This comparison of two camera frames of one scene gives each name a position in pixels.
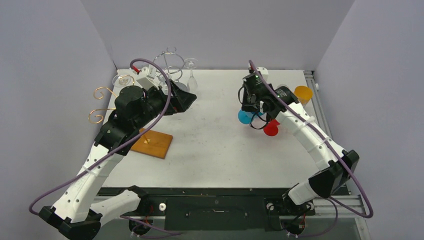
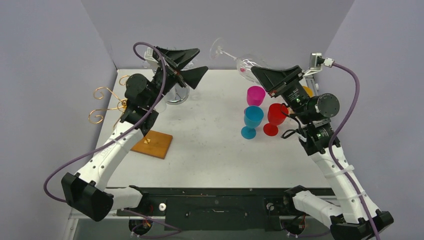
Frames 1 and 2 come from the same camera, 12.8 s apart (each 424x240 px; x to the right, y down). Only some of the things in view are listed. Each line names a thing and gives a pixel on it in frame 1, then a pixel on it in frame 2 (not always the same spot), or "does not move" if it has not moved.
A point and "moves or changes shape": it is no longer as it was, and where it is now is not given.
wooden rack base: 153,143 does not move
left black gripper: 178,103 to 191,76
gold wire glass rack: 102,97 does not move
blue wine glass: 246,117 moves or changes shape
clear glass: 121,80 to 245,62
